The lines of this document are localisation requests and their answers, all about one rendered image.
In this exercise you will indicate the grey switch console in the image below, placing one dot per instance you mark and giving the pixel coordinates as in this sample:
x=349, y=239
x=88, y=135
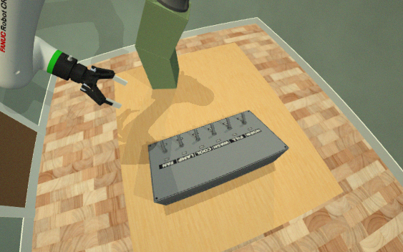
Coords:
x=205, y=157

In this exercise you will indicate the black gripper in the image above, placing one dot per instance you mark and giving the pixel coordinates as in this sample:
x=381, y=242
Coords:
x=83, y=75

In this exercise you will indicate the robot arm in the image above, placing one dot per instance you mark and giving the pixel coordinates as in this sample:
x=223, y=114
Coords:
x=22, y=54

